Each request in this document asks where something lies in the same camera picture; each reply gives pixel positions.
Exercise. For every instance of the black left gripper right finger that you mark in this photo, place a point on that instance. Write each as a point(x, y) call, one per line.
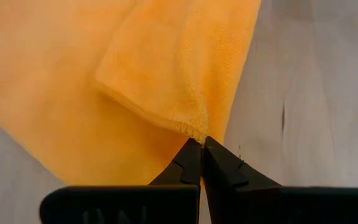
point(222, 174)

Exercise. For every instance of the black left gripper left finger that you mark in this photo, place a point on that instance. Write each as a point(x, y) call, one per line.
point(185, 171)

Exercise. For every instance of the orange microfiber towel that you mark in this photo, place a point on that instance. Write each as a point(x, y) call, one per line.
point(73, 93)

